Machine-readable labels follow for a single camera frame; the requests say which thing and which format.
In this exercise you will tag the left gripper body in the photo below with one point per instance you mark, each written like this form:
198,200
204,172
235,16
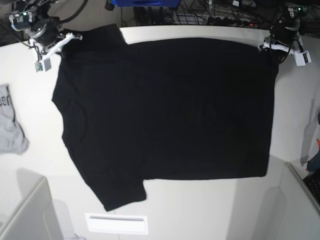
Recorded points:
284,37

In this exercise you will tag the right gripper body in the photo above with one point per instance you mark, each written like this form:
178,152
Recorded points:
44,32

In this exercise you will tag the black T-shirt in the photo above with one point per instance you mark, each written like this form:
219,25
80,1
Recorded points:
173,109

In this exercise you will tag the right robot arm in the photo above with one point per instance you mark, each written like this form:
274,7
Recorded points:
32,18

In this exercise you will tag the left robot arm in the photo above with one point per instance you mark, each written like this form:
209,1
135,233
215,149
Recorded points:
294,10

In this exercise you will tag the grey T-shirt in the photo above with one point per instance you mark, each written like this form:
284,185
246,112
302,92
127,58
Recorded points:
12,136

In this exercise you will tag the black power strip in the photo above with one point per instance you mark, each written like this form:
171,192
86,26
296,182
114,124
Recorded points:
229,22

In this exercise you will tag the blue box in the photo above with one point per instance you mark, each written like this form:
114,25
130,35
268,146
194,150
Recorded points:
146,3

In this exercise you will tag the grey tape strip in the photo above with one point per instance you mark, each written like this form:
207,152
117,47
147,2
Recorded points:
309,132

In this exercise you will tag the teal orange tool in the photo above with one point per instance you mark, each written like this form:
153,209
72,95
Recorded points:
314,163

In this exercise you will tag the black keyboard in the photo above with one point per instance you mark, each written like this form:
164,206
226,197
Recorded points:
313,184

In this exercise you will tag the right white partition box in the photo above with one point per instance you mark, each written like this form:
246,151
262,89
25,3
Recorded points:
301,220

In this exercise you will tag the white partition box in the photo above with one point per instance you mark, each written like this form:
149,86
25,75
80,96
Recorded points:
34,218
301,220

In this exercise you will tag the left white partition box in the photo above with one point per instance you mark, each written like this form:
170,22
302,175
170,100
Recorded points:
34,218

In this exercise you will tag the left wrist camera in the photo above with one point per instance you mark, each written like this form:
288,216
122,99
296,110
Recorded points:
302,58

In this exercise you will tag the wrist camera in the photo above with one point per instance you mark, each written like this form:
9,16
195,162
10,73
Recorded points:
43,65
302,58

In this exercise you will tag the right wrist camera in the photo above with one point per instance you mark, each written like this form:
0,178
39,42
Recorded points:
43,65

